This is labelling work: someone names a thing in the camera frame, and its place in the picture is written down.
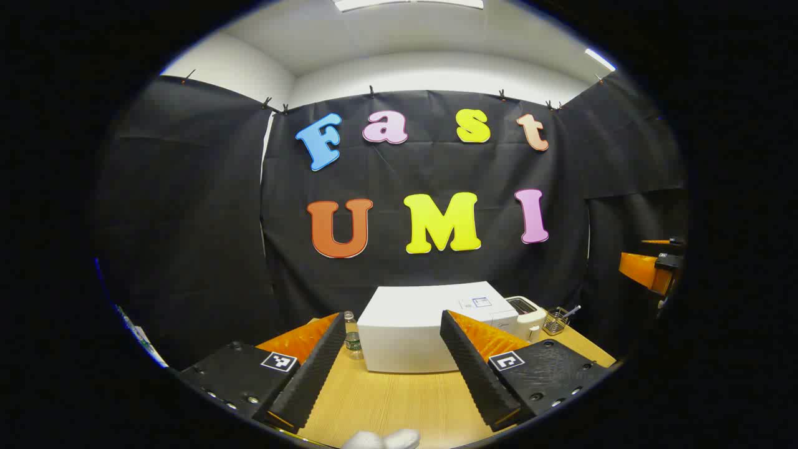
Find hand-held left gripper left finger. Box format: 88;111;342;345
178;311;347;434

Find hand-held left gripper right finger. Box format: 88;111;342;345
440;310;615;432

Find white microwave oven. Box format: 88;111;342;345
357;281;521;374

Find clear plastic bottle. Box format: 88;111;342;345
344;311;364;360

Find white toaster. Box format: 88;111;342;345
505;296;548;342

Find black backdrop cloth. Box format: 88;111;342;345
94;70;690;369

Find metal wire basket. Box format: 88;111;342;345
542;306;573;336

